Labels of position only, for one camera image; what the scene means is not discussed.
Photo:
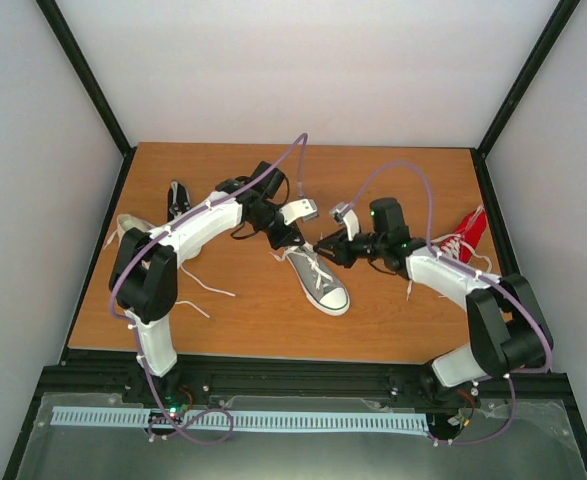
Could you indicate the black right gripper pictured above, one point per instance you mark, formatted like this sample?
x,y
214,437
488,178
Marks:
x,y
341,248

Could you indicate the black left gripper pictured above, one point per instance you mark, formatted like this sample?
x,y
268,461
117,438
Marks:
x,y
288,238

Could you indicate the white lace of grey sneaker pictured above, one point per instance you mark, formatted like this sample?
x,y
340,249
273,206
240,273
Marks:
x,y
307,266

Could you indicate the grey low-top sneaker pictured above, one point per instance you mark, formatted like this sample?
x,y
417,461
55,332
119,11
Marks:
x,y
333,299

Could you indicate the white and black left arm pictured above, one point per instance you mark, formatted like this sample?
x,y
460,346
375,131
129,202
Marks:
x,y
144,279

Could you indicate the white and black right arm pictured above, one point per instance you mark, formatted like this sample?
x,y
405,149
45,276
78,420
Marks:
x,y
506,329

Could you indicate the white lace of red sneaker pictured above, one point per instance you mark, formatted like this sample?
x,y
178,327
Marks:
x,y
428,269

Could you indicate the black high-top sneaker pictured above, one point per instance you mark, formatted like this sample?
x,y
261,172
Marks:
x,y
184,199

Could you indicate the white lace of black sneaker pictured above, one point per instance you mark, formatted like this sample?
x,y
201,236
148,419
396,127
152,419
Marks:
x,y
174,207

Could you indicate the red high-top sneaker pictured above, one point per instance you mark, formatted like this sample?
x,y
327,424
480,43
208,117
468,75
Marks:
x,y
468,235

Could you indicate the white high-top sneaker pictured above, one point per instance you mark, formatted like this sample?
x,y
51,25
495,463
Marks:
x,y
126,222

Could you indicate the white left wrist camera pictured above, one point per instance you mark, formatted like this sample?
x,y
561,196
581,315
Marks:
x,y
303,209

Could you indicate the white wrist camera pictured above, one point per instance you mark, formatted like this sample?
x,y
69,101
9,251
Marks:
x,y
344,215
303,209

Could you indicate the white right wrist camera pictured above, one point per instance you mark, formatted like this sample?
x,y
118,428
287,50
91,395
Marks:
x,y
344,215

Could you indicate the light blue slotted cable duct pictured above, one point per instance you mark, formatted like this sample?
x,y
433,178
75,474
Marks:
x,y
244,421

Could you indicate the black aluminium frame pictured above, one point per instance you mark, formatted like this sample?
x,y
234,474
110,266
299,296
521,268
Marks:
x,y
98,371

